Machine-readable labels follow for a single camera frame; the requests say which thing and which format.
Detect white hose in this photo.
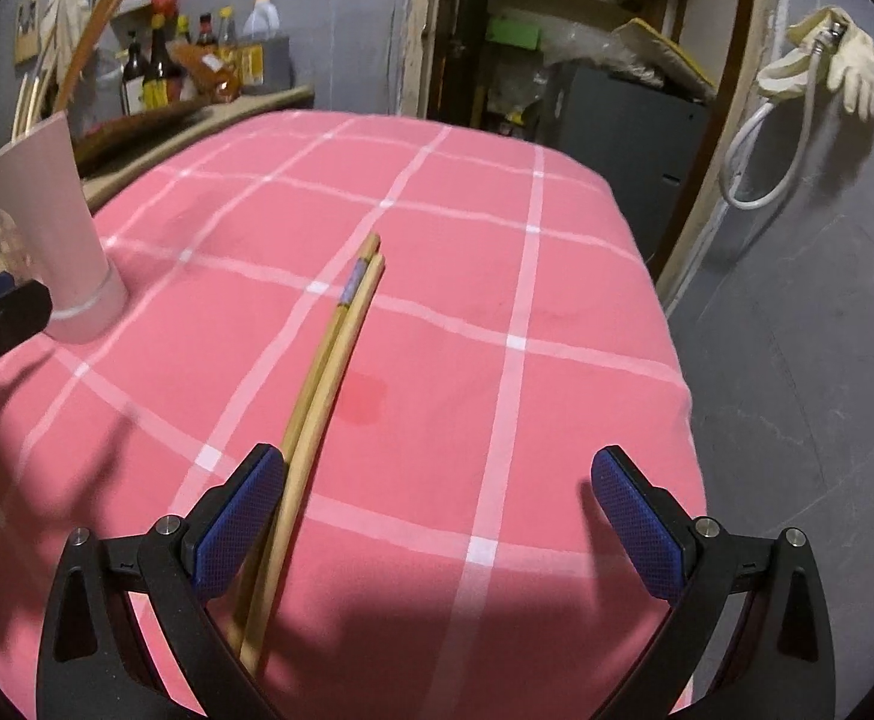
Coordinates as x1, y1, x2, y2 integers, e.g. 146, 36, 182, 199
720, 37, 815, 210

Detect white work glove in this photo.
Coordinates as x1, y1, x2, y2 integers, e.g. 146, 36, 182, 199
755, 6, 874, 122

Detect wooden board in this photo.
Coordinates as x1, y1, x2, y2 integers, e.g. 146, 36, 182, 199
75, 97, 214, 167

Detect curved wooden strip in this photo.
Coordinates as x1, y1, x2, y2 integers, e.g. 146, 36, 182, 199
53, 0, 172, 115

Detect grey cabinet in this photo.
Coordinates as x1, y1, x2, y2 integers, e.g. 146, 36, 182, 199
548, 64, 713, 272

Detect grey box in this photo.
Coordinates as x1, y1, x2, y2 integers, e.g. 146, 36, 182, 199
260, 35, 292, 89

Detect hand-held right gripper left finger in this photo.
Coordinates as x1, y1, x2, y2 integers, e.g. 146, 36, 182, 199
35, 444, 288, 720

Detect green tag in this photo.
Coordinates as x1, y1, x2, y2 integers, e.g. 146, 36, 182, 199
487, 18, 542, 53

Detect dark bottle yellow label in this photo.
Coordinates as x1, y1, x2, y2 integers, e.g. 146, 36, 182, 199
140, 15, 184, 111

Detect clear plastic jug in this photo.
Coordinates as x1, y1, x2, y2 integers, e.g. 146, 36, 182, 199
241, 0, 281, 44

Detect hanging beige rag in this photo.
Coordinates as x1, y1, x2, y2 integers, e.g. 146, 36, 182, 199
38, 0, 98, 85

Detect wooden door frame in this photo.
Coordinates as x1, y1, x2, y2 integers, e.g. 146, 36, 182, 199
653, 0, 785, 310

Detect plain tan wooden chopstick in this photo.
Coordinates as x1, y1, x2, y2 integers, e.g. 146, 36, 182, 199
246, 255, 387, 677

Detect pink paper cup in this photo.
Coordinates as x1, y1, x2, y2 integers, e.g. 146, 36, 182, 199
0, 111, 129, 344

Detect yellow labelled box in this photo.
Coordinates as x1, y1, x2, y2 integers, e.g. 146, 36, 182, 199
230, 45, 266, 89

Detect purple banded wooden chopstick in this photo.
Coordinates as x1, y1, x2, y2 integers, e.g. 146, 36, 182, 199
236, 232, 382, 650

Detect dark sauce bottle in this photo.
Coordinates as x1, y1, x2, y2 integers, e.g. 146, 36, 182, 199
119, 32, 150, 118

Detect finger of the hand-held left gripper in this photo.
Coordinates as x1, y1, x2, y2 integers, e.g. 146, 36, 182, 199
0, 272, 55, 396

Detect pink plaid cloth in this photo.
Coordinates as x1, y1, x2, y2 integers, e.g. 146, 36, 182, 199
0, 109, 710, 720

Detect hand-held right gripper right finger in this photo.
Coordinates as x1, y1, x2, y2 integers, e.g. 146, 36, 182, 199
591, 446, 836, 720

